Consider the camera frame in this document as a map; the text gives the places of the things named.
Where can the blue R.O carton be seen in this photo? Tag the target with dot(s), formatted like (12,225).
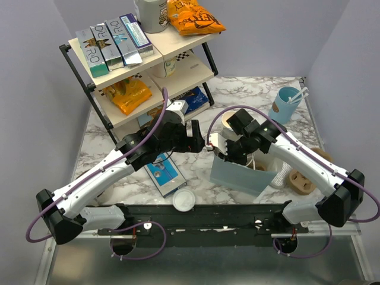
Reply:
(125,44)

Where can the light blue paper bag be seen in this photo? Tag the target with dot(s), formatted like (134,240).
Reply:
(244,178)

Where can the brown and blue snack bag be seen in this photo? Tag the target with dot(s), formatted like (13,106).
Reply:
(146,118)

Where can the blue chip bag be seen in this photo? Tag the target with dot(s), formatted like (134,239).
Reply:
(195,98)

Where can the black and cream shelf rack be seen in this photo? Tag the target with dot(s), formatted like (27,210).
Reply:
(194,67)

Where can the brown cardboard cup carrier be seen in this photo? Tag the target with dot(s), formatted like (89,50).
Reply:
(299,183)

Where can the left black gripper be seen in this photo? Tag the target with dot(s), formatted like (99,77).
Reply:
(194,145)

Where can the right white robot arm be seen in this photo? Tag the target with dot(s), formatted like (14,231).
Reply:
(341,190)

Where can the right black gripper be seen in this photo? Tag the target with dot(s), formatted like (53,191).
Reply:
(230,157)

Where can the silver R.O carton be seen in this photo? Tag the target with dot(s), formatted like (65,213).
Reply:
(108,48)

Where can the white bowl on shelf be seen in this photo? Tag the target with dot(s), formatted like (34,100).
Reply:
(165,69)

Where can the single brown cup carrier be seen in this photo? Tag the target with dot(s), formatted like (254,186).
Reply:
(259,166)

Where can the teal R.O carton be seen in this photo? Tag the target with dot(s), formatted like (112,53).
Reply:
(92,53)

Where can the orange chip bag top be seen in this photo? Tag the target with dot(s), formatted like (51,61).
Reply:
(190,18)

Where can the blue razor package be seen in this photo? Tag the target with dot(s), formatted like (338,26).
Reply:
(165,175)

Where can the stack of white lids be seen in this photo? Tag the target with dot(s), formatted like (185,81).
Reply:
(184,200)

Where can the purple and white box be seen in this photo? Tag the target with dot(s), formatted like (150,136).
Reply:
(141,41)

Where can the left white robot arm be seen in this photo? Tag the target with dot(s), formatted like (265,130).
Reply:
(63,209)

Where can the blue cup with stirrers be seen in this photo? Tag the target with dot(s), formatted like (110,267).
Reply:
(286,101)

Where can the stack of paper cups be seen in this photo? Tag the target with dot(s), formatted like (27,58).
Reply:
(227,131)

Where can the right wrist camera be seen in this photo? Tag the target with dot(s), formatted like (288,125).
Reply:
(217,144)

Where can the grey printed mug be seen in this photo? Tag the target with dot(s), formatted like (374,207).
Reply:
(152,15)

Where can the yellow snack bag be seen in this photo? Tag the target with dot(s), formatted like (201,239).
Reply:
(127,94)

